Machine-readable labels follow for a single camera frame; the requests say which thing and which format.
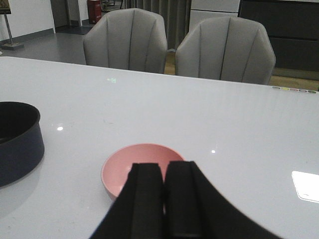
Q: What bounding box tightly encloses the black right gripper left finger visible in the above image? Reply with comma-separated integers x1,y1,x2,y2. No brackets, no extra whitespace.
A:
90,163,164,239

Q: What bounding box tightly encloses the coloured sticker strip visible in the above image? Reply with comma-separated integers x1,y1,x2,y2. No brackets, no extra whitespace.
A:
272,86,318,94

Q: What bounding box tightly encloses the pink bowl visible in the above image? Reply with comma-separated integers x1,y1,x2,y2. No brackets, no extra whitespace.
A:
101,143,185,201

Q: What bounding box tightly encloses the white cabinet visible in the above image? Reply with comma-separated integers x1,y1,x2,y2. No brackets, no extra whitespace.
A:
189,0,240,31

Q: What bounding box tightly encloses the floor lamp stand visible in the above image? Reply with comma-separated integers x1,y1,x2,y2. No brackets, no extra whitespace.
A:
0,0,24,51

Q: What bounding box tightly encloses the dark counter with white top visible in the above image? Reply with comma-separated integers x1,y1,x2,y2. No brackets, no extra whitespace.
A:
239,0,319,72

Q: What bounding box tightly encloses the right grey chair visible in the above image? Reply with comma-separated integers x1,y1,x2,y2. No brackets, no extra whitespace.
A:
175,16,276,85

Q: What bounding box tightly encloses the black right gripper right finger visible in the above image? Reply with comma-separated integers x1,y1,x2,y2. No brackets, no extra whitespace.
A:
164,161,277,239

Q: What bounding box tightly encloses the left grey chair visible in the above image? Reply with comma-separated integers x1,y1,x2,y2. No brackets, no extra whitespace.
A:
83,8,167,74

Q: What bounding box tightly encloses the grey curtain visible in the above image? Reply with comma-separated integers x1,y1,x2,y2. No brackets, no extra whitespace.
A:
124,0,191,51

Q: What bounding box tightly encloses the dark blue saucepan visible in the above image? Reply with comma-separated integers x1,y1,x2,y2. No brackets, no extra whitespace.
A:
0,102,44,187

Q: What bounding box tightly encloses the red bin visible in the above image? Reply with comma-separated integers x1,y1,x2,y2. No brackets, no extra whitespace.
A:
87,0,102,24

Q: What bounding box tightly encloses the grey chair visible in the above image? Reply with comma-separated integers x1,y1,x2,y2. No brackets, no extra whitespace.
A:
175,16,276,85
83,8,167,74

